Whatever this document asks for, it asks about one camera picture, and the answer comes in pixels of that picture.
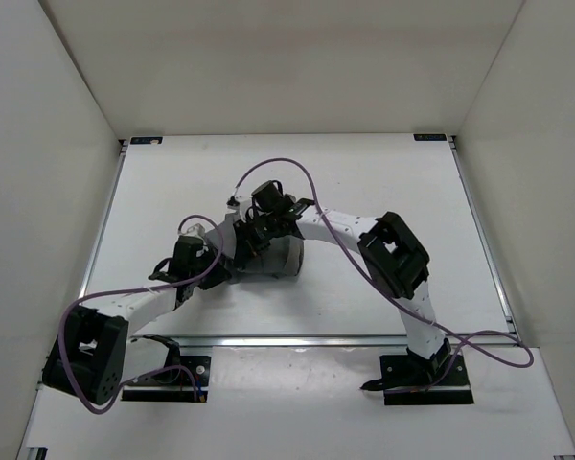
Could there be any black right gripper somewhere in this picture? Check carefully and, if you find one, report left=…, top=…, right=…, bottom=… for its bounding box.
left=234, top=213, right=281, bottom=268

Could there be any grey pleated skirt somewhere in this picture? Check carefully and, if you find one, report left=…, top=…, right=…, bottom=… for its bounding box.
left=204, top=213, right=305, bottom=278

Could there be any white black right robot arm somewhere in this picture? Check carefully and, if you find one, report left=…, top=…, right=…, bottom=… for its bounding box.
left=229, top=181, right=450, bottom=384

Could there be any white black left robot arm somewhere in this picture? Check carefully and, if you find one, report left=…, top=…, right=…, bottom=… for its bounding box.
left=41, top=232, right=231, bottom=415

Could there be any blue left corner label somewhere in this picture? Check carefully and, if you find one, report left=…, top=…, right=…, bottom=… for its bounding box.
left=129, top=136, right=163, bottom=145

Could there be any blue corner label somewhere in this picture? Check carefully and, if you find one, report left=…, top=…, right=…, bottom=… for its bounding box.
left=413, top=133, right=448, bottom=142
left=129, top=136, right=163, bottom=145

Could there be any blue right corner label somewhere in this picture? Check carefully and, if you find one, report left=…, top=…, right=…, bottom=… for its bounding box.
left=413, top=133, right=448, bottom=142

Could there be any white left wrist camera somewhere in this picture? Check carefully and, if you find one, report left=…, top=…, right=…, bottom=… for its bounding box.
left=182, top=223, right=206, bottom=243

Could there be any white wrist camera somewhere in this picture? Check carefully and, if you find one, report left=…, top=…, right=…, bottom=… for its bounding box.
left=226, top=195, right=251, bottom=219
left=182, top=223, right=206, bottom=243

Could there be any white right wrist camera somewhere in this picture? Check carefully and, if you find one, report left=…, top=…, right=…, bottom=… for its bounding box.
left=226, top=195, right=251, bottom=219

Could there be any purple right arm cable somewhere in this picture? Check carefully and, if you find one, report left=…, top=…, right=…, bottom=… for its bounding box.
left=232, top=157, right=533, bottom=369

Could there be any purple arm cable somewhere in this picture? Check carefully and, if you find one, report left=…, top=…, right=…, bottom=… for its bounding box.
left=232, top=157, right=533, bottom=369
left=59, top=215, right=229, bottom=414

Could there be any aluminium table frame rail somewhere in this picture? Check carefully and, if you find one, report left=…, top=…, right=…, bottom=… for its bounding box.
left=87, top=134, right=508, bottom=347

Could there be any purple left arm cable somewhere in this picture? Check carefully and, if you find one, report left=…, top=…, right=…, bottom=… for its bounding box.
left=59, top=215, right=229, bottom=414

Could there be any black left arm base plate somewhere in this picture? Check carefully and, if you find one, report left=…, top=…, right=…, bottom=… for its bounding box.
left=121, top=334, right=212, bottom=403

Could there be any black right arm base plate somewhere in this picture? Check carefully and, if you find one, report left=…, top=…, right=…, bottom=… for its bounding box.
left=360, top=354, right=474, bottom=406

